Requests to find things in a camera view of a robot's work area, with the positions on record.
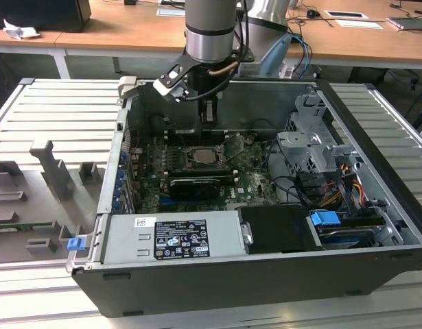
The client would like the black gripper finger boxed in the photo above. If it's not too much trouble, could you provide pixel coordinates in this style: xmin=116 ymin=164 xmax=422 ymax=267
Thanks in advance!
xmin=200 ymin=97 xmax=220 ymax=124

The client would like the small CPU plate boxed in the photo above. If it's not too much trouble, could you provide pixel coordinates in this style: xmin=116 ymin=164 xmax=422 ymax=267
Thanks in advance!
xmin=191 ymin=149 xmax=217 ymax=165

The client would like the black RAM slot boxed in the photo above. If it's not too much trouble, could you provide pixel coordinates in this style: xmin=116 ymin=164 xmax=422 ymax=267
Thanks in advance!
xmin=164 ymin=129 xmax=229 ymax=137
xmin=164 ymin=135 xmax=228 ymax=145
xmin=165 ymin=170 xmax=239 ymax=180
xmin=164 ymin=164 xmax=233 ymax=174

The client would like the CPU socket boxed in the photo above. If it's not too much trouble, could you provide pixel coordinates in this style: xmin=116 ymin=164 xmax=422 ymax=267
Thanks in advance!
xmin=185 ymin=145 xmax=231 ymax=171

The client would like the pale blue teach pendant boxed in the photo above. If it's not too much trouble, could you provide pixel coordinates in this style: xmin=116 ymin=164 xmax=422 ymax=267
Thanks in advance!
xmin=258 ymin=32 xmax=294 ymax=78

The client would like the white plug block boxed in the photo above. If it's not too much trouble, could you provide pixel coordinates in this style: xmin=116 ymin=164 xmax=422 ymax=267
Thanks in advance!
xmin=278 ymin=63 xmax=296 ymax=79

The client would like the black graphics card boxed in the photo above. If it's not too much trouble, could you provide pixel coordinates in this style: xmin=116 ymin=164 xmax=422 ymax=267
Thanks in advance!
xmin=168 ymin=176 xmax=221 ymax=202

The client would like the grey plastic case latch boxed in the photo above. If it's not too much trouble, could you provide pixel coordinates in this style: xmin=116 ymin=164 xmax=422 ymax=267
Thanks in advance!
xmin=117 ymin=75 xmax=139 ymax=100

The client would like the wooden desk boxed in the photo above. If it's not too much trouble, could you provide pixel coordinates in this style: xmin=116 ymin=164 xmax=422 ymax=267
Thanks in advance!
xmin=0 ymin=29 xmax=74 ymax=80
xmin=54 ymin=0 xmax=422 ymax=75

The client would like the green motherboard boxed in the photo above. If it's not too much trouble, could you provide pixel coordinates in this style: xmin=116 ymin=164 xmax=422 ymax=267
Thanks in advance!
xmin=128 ymin=132 xmax=301 ymax=212

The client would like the silver metal drive cage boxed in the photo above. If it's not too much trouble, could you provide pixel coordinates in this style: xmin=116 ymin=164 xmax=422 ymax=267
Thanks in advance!
xmin=275 ymin=94 xmax=362 ymax=179

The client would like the black plastic shroud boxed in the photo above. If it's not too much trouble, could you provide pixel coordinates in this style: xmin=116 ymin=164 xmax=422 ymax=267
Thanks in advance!
xmin=236 ymin=205 xmax=323 ymax=254

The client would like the grey power supply unit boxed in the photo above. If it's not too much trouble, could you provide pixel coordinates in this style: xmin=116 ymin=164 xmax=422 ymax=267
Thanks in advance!
xmin=102 ymin=210 xmax=255 ymax=265

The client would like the blue disk carrier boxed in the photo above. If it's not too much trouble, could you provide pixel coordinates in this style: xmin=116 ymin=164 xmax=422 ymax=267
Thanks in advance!
xmin=309 ymin=210 xmax=340 ymax=227

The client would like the white sheet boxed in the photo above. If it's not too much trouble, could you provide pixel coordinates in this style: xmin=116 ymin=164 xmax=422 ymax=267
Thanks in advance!
xmin=335 ymin=19 xmax=385 ymax=30

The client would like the black box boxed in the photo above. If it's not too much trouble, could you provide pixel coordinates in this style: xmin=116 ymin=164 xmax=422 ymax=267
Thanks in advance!
xmin=0 ymin=0 xmax=92 ymax=34

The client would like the hard disk drive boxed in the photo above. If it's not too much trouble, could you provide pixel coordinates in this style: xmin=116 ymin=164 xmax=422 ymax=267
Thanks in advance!
xmin=315 ymin=224 xmax=376 ymax=249

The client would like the black open PC case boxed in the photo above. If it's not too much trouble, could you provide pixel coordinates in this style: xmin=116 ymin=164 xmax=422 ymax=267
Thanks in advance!
xmin=65 ymin=75 xmax=422 ymax=319

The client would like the grey parts rack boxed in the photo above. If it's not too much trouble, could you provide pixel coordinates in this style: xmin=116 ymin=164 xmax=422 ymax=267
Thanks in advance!
xmin=0 ymin=138 xmax=108 ymax=265

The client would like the crumpled white paper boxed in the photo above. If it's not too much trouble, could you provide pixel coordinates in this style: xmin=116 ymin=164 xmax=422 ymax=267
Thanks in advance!
xmin=3 ymin=19 xmax=40 ymax=40

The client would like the grey laptop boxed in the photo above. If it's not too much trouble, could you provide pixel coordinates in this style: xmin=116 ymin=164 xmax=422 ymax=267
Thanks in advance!
xmin=387 ymin=15 xmax=422 ymax=34

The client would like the green RAM stick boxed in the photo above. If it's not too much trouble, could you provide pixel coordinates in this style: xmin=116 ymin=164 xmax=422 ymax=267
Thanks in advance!
xmin=0 ymin=222 xmax=56 ymax=234

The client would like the black camera mounting bracket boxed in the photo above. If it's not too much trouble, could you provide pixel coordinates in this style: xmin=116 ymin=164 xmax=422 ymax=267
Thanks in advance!
xmin=161 ymin=47 xmax=256 ymax=90

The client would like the metal socket cover frame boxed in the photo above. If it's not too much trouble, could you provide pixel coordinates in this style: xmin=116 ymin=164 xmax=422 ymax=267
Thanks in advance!
xmin=219 ymin=133 xmax=246 ymax=162

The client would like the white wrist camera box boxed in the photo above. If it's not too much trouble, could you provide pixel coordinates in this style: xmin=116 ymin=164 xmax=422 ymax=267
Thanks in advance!
xmin=152 ymin=77 xmax=189 ymax=103

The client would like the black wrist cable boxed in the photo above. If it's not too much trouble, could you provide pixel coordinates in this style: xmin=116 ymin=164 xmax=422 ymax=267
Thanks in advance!
xmin=183 ymin=0 xmax=251 ymax=102

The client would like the blue cable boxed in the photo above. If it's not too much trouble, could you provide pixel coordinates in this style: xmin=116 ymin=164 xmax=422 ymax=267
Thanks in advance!
xmin=289 ymin=32 xmax=313 ymax=78

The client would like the black wire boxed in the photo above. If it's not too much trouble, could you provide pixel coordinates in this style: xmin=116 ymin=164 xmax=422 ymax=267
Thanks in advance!
xmin=292 ymin=173 xmax=321 ymax=210

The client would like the yellow and red wire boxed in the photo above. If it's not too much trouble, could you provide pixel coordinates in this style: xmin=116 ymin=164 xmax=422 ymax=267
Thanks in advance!
xmin=347 ymin=181 xmax=366 ymax=206

